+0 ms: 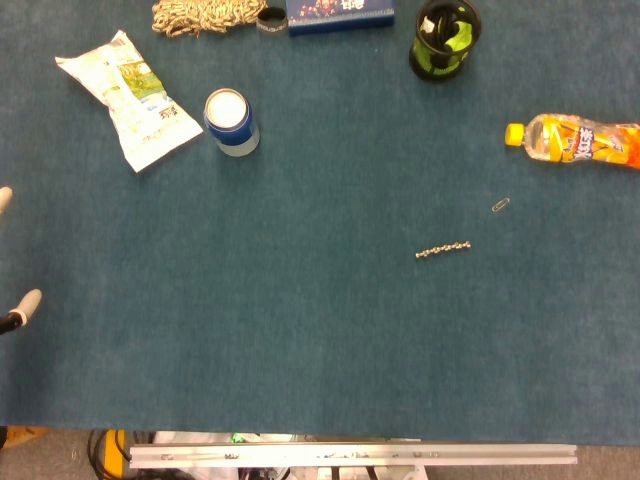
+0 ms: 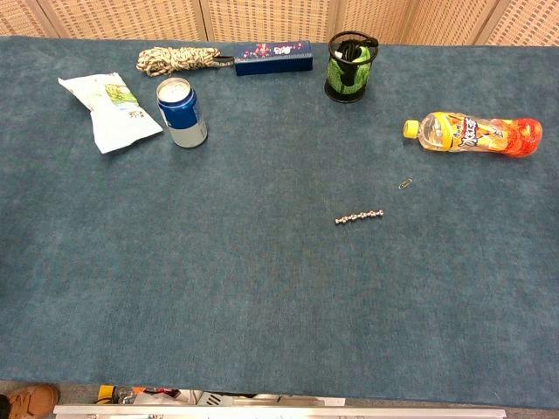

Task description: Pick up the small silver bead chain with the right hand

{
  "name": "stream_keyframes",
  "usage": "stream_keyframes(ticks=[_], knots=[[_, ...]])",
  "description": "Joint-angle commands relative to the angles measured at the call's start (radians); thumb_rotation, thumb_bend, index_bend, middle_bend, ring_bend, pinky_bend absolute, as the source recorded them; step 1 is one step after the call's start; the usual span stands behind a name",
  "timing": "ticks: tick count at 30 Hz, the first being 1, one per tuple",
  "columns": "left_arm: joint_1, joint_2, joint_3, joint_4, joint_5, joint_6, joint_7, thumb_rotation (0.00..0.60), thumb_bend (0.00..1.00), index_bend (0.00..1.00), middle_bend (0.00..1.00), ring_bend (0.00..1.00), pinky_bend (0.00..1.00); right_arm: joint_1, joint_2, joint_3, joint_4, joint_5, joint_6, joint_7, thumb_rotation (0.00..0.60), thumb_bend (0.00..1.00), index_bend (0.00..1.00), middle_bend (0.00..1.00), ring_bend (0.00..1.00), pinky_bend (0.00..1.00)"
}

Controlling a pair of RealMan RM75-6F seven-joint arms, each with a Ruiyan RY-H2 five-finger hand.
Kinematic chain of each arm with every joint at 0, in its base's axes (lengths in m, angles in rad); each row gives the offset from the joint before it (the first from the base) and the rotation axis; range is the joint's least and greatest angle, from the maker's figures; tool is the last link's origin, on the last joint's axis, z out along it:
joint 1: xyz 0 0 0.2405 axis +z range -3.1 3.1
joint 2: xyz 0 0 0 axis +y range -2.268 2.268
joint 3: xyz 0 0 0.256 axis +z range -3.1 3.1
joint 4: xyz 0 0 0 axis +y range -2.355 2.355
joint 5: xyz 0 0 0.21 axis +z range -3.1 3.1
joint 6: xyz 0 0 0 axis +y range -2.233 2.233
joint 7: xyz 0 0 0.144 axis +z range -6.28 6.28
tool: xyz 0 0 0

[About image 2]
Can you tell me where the aluminium profile rail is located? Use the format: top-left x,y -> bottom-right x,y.
52,403 -> 507,419

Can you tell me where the white green snack bag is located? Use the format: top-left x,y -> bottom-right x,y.
58,72 -> 164,155

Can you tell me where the silver magnetic ball chain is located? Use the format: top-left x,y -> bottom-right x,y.
334,209 -> 385,226

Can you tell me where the green black glass jar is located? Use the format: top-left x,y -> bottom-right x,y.
323,31 -> 380,105

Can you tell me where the green and black strap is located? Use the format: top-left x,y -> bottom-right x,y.
327,39 -> 377,96

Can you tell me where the yellow black device under table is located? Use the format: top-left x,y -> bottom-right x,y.
96,384 -> 183,405

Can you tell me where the blue and silver drink can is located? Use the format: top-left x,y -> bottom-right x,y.
155,77 -> 209,148

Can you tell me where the brown leather shoe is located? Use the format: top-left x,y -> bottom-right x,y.
0,382 -> 61,419

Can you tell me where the beige braided rope bundle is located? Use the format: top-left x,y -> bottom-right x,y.
135,45 -> 234,78

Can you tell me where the woven bamboo folding screen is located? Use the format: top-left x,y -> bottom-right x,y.
0,0 -> 559,47

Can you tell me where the orange juice bottle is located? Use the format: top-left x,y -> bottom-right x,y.
402,111 -> 544,159

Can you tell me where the dark blue printed box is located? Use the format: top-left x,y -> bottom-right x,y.
233,40 -> 314,77

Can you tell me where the blue felt table cloth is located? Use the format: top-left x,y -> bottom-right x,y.
0,35 -> 559,410

